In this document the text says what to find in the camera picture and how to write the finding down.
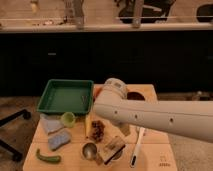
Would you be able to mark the blue sponge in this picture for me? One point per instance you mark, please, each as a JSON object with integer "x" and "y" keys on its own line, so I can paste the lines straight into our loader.
{"x": 59, "y": 139}

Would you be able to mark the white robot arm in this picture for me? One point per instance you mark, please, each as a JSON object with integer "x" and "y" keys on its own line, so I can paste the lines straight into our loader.
{"x": 192, "y": 119}

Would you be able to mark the orange bowl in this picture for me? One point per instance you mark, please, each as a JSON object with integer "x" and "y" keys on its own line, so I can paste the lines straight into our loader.
{"x": 96, "y": 93}

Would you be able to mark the dark purple bowl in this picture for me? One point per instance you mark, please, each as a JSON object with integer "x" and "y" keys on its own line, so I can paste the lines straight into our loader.
{"x": 135, "y": 96}

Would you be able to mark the yellow stick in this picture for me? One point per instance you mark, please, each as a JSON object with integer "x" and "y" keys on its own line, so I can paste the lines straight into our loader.
{"x": 87, "y": 125}

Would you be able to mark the green plastic tray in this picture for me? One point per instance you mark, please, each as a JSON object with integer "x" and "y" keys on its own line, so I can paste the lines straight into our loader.
{"x": 60, "y": 96}

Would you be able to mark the light green cup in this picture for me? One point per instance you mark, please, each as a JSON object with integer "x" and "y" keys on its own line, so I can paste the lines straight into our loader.
{"x": 68, "y": 119}

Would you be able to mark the wooden block brush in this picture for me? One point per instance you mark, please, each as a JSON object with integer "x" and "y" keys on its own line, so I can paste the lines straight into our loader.
{"x": 108, "y": 151}

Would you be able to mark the grey cloth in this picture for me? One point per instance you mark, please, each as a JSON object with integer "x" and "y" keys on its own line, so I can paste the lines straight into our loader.
{"x": 50, "y": 125}

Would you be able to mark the metal measuring cup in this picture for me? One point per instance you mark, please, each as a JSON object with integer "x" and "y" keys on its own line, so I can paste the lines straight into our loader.
{"x": 89, "y": 151}

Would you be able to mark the green pepper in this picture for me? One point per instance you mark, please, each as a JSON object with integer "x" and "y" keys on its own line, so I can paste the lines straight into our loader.
{"x": 48, "y": 159}

